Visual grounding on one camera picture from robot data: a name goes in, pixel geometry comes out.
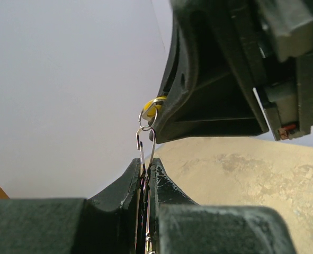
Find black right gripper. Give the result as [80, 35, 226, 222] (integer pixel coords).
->
[154, 1, 313, 144]

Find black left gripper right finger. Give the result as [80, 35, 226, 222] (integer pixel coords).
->
[147, 157, 297, 254]

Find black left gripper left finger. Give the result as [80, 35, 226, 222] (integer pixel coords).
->
[0, 159, 140, 253]

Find large silver keyring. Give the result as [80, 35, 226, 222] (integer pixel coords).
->
[135, 123, 156, 253]

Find yellow tag key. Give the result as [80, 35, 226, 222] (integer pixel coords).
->
[142, 96, 167, 121]

